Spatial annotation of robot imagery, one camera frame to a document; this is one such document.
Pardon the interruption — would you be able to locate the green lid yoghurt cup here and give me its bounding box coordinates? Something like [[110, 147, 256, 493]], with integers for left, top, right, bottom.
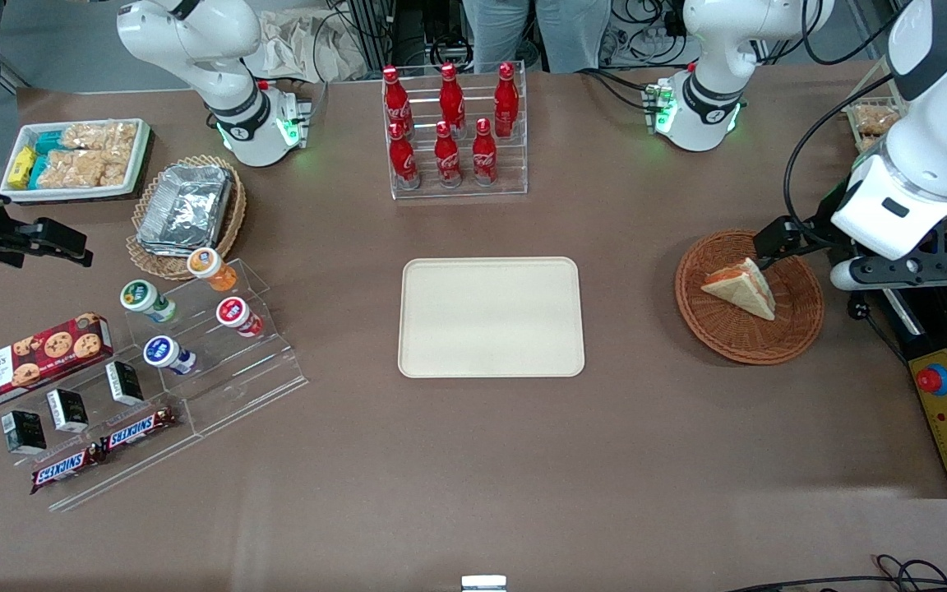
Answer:
[[119, 280, 178, 324]]

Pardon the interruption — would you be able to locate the black floor cable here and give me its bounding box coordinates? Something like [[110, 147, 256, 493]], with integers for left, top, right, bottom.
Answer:
[[724, 555, 947, 592]]

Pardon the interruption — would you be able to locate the beige plastic tray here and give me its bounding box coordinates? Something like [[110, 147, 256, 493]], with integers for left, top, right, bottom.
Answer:
[[398, 257, 586, 379]]

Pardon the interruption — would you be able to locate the Snickers chocolate bar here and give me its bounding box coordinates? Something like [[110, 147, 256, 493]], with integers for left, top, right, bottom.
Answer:
[[100, 405, 180, 453], [30, 444, 109, 495]]

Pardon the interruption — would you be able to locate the black power cable with plug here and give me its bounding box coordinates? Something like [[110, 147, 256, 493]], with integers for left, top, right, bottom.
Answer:
[[846, 292, 912, 364]]

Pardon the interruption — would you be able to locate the aluminium foil container stack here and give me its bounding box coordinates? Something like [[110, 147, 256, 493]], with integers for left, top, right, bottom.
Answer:
[[136, 164, 235, 257]]

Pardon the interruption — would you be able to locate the black machine base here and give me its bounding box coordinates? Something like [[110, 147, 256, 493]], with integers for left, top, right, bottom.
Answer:
[[872, 230, 947, 499]]

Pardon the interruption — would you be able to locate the small black box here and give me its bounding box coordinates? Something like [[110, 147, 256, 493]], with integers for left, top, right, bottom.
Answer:
[[46, 388, 90, 434], [1, 409, 48, 456], [104, 360, 146, 406]]

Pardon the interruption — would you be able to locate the orange lid yoghurt cup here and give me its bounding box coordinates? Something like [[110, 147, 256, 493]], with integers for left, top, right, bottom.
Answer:
[[187, 247, 238, 294]]

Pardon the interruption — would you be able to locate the black left wrist camera cable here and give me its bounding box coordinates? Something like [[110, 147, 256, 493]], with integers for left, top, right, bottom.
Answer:
[[783, 72, 895, 244]]

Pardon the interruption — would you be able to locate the clear acrylic stepped snack stand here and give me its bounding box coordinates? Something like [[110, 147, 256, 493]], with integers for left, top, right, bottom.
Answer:
[[0, 354, 205, 513]]

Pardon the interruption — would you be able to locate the clear acrylic stepped cup stand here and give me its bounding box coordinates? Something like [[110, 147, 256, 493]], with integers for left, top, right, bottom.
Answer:
[[116, 257, 310, 438]]

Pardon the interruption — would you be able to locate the white wire rack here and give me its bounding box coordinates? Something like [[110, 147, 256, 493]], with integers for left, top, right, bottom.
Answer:
[[845, 97, 910, 157]]

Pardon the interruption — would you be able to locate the red Walkers cookie box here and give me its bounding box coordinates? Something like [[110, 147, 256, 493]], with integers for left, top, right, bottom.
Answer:
[[0, 312, 115, 414]]

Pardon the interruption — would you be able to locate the person in jeans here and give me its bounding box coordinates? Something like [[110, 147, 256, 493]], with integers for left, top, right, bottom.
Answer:
[[461, 0, 611, 73]]

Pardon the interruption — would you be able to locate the yellow snack packet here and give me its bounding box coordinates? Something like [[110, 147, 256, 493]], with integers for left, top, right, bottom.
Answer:
[[7, 146, 37, 189]]

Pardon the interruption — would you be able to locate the white rectangular snack tray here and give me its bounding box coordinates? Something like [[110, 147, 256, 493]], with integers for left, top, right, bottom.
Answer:
[[0, 118, 152, 204]]

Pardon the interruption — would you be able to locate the red lid yoghurt cup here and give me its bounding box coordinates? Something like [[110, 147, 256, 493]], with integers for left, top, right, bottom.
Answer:
[[215, 297, 265, 338]]

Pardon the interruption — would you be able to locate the clear acrylic bottle rack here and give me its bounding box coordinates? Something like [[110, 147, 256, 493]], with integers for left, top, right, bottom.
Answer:
[[383, 60, 529, 201]]

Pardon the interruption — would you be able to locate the black arm base cable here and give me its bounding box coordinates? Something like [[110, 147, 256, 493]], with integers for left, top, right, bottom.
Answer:
[[579, 67, 657, 113]]

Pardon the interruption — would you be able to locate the blue lid yoghurt cup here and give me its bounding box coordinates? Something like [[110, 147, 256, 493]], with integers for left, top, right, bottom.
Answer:
[[142, 335, 197, 377]]

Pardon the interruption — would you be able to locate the crumpled beige cloth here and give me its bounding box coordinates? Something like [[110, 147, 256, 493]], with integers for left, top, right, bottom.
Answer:
[[253, 8, 369, 83]]

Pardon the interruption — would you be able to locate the brown round wicker basket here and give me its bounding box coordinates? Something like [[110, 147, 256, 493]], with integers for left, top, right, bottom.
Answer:
[[674, 229, 825, 366]]

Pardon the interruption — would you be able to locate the light woven oval basket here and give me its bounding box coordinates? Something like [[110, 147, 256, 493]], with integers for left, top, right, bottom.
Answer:
[[126, 154, 247, 282]]

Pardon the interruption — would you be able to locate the red cola bottle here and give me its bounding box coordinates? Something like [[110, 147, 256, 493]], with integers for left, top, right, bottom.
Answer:
[[472, 118, 499, 187], [434, 121, 463, 189], [439, 63, 466, 136], [494, 62, 520, 139], [388, 122, 420, 191], [381, 66, 413, 139]]

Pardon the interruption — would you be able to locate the black equipment frame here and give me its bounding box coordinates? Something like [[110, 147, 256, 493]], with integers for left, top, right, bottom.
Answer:
[[346, 0, 474, 76]]

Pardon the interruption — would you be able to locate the triangular sandwich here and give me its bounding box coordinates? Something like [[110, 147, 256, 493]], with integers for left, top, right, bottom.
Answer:
[[700, 257, 778, 322]]

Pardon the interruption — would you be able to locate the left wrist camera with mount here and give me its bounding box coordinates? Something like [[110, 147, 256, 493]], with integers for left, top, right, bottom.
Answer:
[[830, 253, 947, 291]]

